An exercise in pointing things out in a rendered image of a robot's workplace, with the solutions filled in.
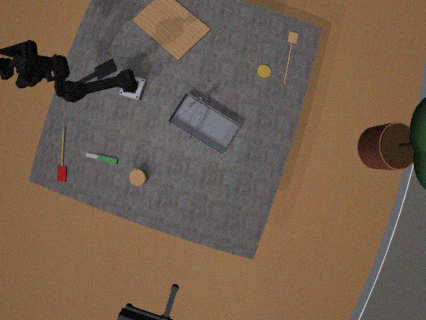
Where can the light brown wooden board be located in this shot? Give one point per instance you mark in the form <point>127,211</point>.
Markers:
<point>172,26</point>

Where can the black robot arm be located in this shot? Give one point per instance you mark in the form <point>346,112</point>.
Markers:
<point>75,91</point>

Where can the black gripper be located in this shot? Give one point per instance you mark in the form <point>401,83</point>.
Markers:
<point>21,52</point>

